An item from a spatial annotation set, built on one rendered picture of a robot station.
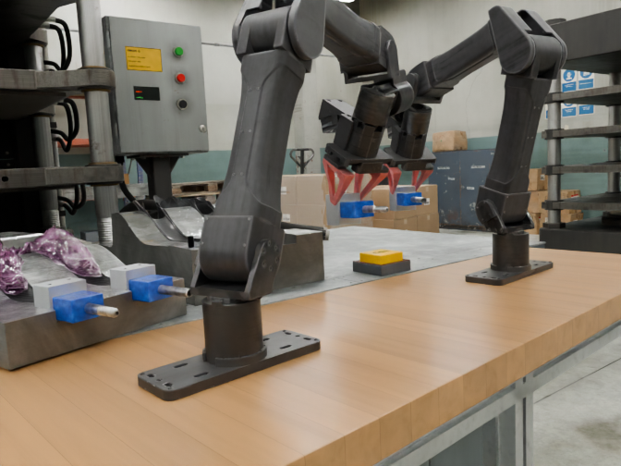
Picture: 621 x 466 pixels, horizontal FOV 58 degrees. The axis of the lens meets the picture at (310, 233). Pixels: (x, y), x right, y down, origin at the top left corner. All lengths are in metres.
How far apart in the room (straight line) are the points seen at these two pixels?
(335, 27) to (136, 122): 1.10
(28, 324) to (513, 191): 0.77
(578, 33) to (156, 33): 3.67
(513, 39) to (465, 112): 7.78
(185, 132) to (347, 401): 1.42
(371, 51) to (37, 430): 0.63
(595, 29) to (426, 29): 4.85
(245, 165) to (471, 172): 7.48
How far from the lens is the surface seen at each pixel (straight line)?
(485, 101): 8.58
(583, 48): 4.90
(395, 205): 1.28
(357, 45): 0.83
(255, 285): 0.58
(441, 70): 1.14
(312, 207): 4.93
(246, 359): 0.60
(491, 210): 1.03
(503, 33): 1.02
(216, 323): 0.59
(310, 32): 0.68
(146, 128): 1.80
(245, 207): 0.60
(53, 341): 0.74
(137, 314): 0.80
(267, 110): 0.63
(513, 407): 0.75
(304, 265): 1.01
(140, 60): 1.82
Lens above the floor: 1.01
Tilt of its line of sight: 7 degrees down
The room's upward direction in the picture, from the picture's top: 3 degrees counter-clockwise
